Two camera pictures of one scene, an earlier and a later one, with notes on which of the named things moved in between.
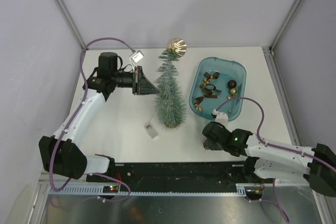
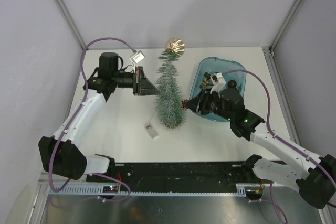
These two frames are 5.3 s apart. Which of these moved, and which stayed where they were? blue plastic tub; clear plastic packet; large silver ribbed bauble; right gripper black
Moved: right gripper black
Stayed: clear plastic packet; large silver ribbed bauble; blue plastic tub
